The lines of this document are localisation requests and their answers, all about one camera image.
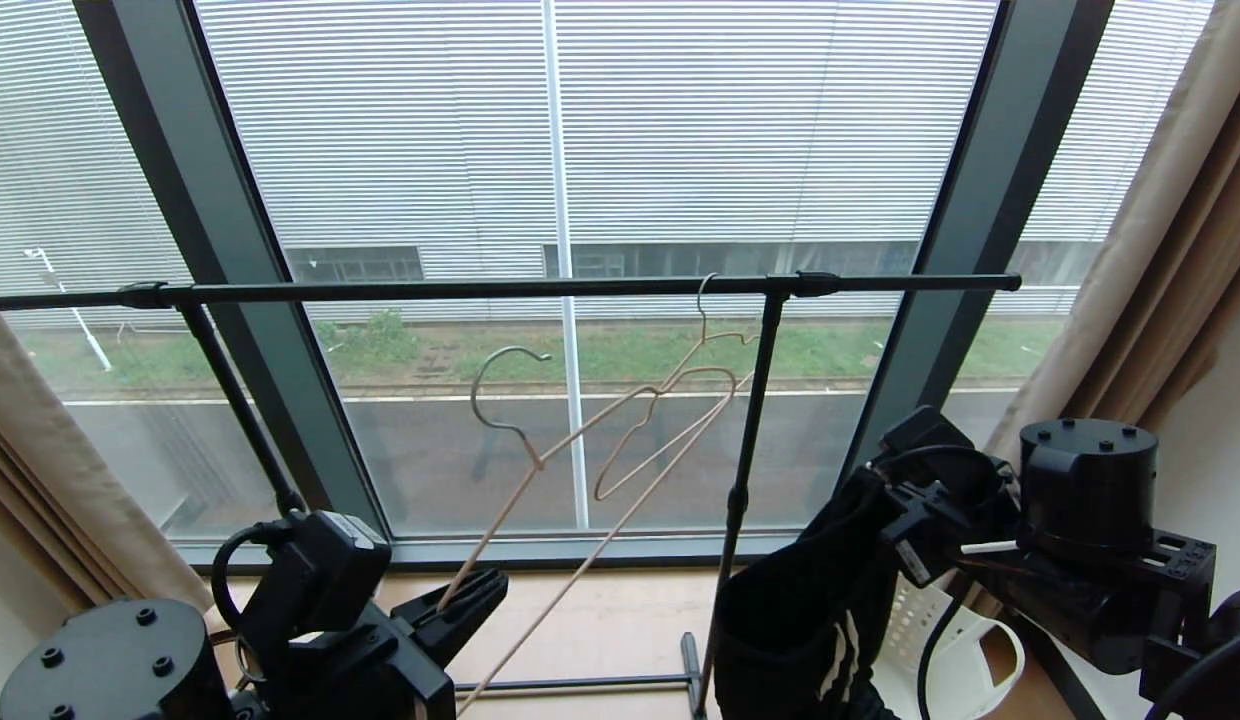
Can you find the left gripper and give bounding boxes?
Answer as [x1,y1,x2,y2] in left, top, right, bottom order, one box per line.
[242,600,459,720]

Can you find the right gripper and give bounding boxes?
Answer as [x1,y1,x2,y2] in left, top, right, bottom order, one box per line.
[880,488,1153,676]

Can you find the pink clothes hanger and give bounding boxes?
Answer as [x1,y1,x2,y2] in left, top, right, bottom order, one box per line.
[438,346,756,717]
[592,273,763,503]

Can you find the black shorts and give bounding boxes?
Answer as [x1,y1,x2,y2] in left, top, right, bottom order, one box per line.
[713,468,916,720]

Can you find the white laundry basket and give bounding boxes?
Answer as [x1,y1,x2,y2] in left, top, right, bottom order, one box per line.
[870,575,1027,720]

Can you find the black clothes rack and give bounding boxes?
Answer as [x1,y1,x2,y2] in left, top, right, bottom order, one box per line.
[0,271,1023,720]

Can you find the beige curtain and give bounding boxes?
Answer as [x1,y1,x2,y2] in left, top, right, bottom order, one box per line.
[0,290,216,616]
[985,0,1240,561]

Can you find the window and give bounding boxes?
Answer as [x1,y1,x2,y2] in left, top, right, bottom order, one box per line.
[0,0,1216,566]

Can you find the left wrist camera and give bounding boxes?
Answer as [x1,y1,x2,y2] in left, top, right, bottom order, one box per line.
[210,510,394,666]

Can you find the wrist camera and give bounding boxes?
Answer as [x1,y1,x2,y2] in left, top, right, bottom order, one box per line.
[873,405,1021,506]
[210,510,394,666]

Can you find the black cable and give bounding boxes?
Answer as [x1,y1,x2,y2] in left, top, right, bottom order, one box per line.
[211,520,286,603]
[1143,622,1240,720]
[915,575,976,720]

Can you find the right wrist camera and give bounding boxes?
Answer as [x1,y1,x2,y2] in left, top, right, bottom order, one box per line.
[873,405,1021,506]

